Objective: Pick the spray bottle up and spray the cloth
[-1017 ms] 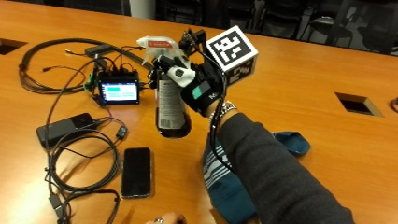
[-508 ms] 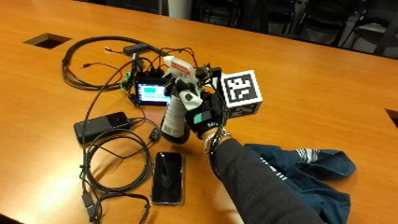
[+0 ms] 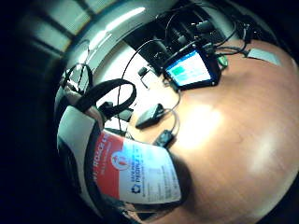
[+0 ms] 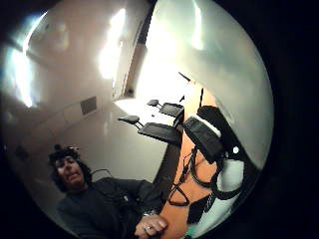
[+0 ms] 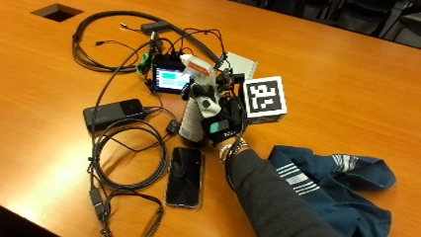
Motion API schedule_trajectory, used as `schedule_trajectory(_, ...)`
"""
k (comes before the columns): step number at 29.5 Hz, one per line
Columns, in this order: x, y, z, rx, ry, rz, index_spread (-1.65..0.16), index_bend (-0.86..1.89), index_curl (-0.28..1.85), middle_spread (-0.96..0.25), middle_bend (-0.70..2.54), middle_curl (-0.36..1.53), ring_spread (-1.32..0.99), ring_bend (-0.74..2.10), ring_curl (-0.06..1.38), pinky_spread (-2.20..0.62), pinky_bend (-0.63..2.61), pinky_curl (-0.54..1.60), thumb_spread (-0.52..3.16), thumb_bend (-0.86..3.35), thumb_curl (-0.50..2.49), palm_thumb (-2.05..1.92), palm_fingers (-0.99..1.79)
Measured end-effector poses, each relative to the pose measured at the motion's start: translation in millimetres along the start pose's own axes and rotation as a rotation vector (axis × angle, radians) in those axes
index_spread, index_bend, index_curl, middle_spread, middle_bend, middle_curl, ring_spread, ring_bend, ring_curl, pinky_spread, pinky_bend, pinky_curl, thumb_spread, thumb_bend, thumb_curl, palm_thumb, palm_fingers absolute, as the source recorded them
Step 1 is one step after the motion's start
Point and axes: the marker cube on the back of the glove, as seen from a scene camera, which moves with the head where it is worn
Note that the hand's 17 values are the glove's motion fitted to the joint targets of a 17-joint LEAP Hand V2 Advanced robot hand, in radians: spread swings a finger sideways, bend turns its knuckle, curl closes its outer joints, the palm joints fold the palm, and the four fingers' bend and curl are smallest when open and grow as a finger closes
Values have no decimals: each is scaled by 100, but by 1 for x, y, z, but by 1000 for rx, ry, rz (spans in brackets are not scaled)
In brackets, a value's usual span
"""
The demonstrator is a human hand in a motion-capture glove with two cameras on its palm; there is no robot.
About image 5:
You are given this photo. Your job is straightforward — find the black inline cable box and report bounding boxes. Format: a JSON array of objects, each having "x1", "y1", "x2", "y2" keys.
[{"x1": 87, "y1": 187, "x2": 109, "y2": 216}]

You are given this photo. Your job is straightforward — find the small black cable plug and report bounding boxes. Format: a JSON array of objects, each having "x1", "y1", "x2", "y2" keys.
[{"x1": 163, "y1": 118, "x2": 179, "y2": 136}]

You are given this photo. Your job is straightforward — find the white marker cube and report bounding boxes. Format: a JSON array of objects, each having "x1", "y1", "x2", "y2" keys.
[{"x1": 242, "y1": 75, "x2": 289, "y2": 124}]

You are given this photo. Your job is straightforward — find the thin red and black wire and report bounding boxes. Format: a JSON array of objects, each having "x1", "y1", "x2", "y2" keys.
[{"x1": 94, "y1": 39, "x2": 141, "y2": 57}]

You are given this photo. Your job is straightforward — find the thick black cable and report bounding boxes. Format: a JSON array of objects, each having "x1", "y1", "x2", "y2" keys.
[{"x1": 70, "y1": 10, "x2": 221, "y2": 74}]

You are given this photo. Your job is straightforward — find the black smartphone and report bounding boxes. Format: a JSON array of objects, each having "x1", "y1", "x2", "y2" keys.
[{"x1": 162, "y1": 146, "x2": 206, "y2": 209}]

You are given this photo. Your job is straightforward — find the braided black cable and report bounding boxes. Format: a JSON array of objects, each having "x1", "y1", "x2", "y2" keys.
[{"x1": 103, "y1": 191, "x2": 165, "y2": 237}]

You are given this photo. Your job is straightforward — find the dark office chairs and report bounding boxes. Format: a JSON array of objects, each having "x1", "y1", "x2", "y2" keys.
[{"x1": 227, "y1": 0, "x2": 421, "y2": 49}]

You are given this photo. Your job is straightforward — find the white box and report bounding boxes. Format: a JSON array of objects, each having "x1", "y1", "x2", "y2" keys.
[{"x1": 217, "y1": 51, "x2": 259, "y2": 80}]

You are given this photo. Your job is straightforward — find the dark blue striped sock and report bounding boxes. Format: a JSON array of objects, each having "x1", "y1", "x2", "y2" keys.
[{"x1": 266, "y1": 144, "x2": 397, "y2": 237}]

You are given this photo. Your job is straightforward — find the silver wrist bracelet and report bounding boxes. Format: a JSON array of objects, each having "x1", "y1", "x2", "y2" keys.
[{"x1": 217, "y1": 137, "x2": 250, "y2": 163}]

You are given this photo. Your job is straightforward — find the black adapter box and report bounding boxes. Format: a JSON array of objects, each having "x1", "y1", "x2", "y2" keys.
[{"x1": 139, "y1": 21, "x2": 171, "y2": 35}]

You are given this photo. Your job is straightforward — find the coiled black cable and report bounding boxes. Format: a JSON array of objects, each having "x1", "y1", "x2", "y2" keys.
[{"x1": 87, "y1": 118, "x2": 170, "y2": 192}]

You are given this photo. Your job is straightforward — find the black power bank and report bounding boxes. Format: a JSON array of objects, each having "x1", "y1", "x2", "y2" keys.
[{"x1": 81, "y1": 98, "x2": 149, "y2": 133}]

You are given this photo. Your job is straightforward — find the green connector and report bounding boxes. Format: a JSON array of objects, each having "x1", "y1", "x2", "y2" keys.
[{"x1": 134, "y1": 53, "x2": 153, "y2": 76}]

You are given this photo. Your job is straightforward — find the small black screen device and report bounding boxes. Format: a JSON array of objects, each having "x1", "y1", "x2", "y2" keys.
[{"x1": 150, "y1": 59, "x2": 193, "y2": 96}]

